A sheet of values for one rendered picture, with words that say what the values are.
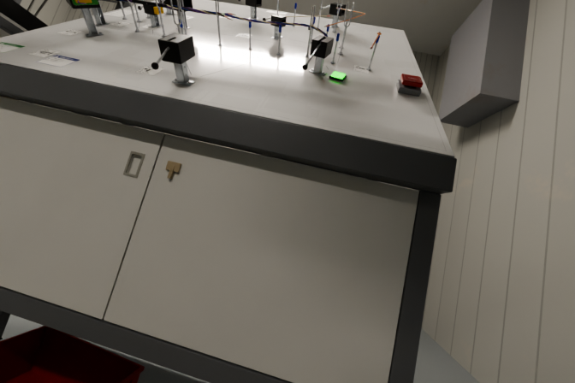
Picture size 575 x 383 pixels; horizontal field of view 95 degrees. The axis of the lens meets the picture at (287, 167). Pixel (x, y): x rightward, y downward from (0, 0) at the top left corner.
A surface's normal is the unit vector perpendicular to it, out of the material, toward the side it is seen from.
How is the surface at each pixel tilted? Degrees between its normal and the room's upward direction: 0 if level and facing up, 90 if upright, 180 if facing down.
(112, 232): 90
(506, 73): 90
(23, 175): 90
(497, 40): 90
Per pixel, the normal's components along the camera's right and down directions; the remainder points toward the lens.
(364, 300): -0.08, -0.18
